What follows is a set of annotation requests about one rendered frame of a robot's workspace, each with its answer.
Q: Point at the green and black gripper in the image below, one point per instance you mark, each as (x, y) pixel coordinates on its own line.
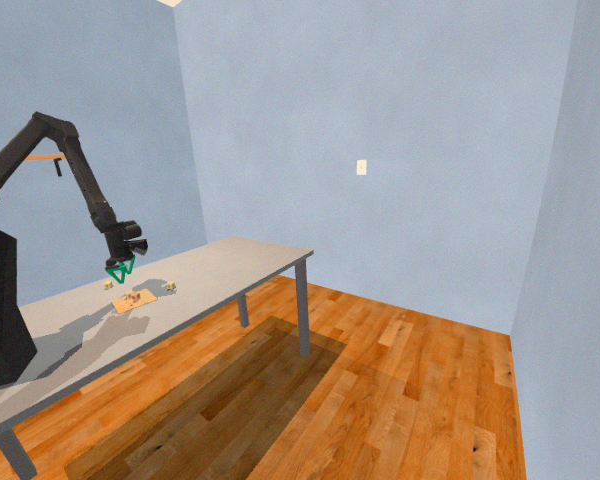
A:
(110, 264)

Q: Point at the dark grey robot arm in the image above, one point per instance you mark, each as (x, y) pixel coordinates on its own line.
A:
(16, 151)

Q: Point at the orange flat mat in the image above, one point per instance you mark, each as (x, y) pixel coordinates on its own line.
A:
(123, 304)

